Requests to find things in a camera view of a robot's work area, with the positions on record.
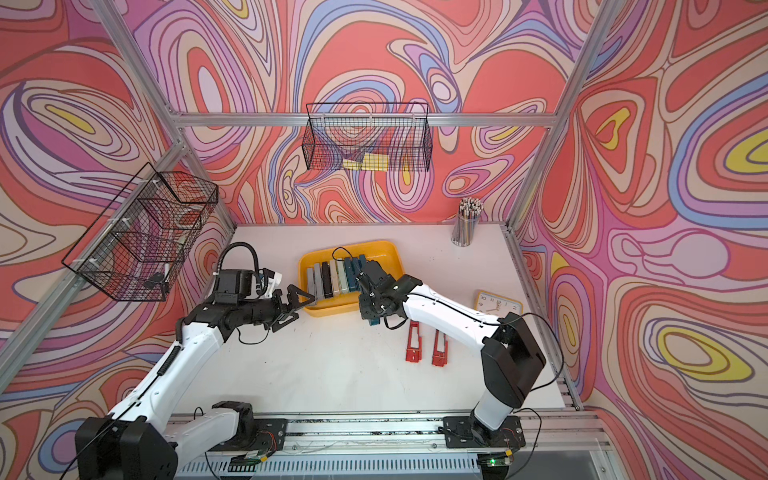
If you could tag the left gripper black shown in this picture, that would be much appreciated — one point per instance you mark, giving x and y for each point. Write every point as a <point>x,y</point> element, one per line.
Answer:
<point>282,311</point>

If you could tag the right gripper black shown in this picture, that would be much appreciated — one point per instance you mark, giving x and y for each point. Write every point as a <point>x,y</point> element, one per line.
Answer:
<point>365,308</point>

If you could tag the yellow plastic storage tray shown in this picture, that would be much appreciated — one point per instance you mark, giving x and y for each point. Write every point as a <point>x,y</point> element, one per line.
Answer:
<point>384,252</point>

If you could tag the light green pliers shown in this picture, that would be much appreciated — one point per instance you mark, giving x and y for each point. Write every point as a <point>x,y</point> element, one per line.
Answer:
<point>342,277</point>

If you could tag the beige pruning pliers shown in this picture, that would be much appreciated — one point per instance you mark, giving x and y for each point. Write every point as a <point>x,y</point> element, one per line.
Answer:
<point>335,282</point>

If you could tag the black pruning pliers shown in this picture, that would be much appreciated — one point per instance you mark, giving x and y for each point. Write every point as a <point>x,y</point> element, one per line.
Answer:
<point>326,279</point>

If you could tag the red pliers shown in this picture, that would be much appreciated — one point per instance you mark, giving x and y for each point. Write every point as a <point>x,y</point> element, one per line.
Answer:
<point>414,343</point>
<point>440,350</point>

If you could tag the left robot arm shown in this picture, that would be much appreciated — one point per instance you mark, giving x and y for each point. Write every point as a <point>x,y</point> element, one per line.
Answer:
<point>135,440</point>

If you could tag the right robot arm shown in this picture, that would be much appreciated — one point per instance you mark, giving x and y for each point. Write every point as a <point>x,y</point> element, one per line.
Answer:
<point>510,355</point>

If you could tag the pencil holder cup with pencils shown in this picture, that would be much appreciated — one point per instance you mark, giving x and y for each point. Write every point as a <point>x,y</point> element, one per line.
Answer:
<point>469,212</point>

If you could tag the yellow alarm clock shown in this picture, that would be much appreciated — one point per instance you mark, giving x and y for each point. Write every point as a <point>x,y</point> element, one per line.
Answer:
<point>497,305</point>

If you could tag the black wire basket left wall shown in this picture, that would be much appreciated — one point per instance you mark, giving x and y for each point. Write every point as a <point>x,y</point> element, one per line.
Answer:
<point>138,244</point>

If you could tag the black wire basket wall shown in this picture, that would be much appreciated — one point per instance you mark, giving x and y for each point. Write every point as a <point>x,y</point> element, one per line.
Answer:
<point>138,244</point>
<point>368,136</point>

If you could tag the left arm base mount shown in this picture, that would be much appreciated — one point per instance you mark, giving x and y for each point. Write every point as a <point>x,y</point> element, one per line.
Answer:
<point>262,435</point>

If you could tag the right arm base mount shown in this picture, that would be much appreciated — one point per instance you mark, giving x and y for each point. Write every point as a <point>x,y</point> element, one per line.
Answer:
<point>465,432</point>

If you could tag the black wire basket back wall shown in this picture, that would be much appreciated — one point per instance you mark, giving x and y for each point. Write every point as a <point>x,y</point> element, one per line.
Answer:
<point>368,136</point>

